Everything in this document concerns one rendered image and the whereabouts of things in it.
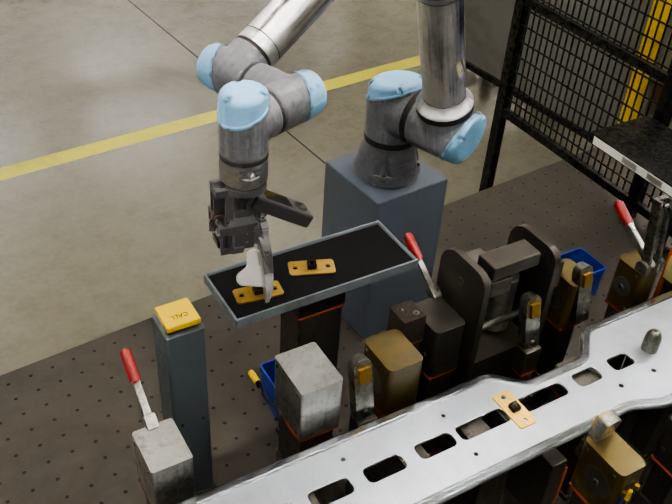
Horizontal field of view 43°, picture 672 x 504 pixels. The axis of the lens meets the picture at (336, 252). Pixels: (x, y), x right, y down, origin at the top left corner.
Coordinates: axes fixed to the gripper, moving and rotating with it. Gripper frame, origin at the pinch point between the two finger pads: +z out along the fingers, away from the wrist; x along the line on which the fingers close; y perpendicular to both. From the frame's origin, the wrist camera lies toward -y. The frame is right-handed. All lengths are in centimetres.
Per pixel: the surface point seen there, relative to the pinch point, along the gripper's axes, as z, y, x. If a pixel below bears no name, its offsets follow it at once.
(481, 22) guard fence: 79, -201, -244
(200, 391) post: 21.0, 11.9, 3.7
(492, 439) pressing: 20.0, -31.7, 31.7
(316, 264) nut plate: 2.9, -12.1, -2.7
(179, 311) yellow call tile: 4.1, 13.8, 0.3
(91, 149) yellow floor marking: 120, 0, -248
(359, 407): 18.4, -12.4, 18.7
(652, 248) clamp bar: 9, -81, 8
